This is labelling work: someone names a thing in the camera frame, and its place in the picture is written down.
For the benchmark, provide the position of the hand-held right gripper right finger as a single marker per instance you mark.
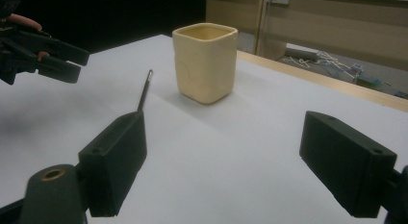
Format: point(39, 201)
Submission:
point(346, 163)

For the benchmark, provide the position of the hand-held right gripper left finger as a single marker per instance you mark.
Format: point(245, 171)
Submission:
point(112, 160)

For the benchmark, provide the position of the dark slim pen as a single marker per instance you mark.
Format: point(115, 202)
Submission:
point(145, 89)

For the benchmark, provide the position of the cream square cup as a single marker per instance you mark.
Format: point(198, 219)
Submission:
point(205, 67)

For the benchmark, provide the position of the green and blue plastic bag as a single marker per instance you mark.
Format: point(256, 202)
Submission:
point(369, 80)

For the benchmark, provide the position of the wooden table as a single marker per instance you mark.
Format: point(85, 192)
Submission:
point(320, 77)

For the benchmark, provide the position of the white table mat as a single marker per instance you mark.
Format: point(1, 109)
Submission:
point(224, 153)

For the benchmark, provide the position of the wooden shelf unit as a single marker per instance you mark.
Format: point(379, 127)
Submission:
point(320, 25)

